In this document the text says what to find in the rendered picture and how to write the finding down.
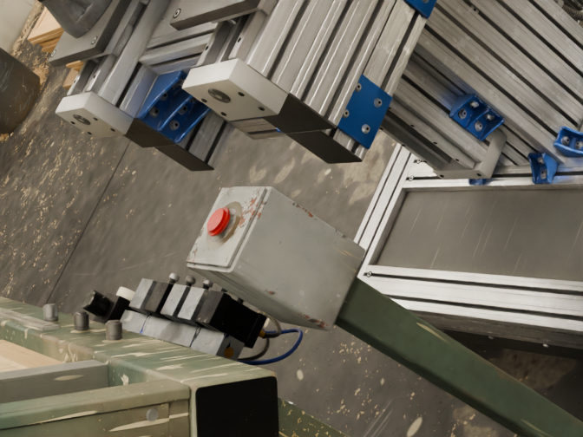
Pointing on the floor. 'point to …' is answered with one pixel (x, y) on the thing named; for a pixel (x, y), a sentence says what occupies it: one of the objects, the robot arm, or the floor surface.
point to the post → (451, 365)
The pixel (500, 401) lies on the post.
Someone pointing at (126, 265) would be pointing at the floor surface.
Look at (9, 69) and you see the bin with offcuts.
